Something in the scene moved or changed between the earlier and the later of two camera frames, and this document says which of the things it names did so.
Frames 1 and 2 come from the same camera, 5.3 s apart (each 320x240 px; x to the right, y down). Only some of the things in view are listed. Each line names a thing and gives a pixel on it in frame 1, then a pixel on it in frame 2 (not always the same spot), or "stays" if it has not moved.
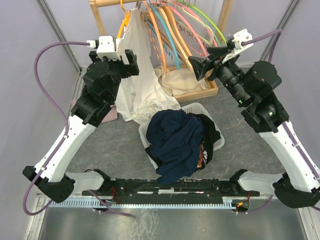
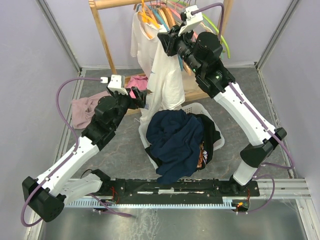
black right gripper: x=201 y=66 -> x=169 y=40
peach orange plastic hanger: x=163 y=58 -> x=151 y=14
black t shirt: x=210 y=135 stays
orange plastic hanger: x=125 y=21 -> x=146 y=18
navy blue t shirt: x=175 y=138 stays
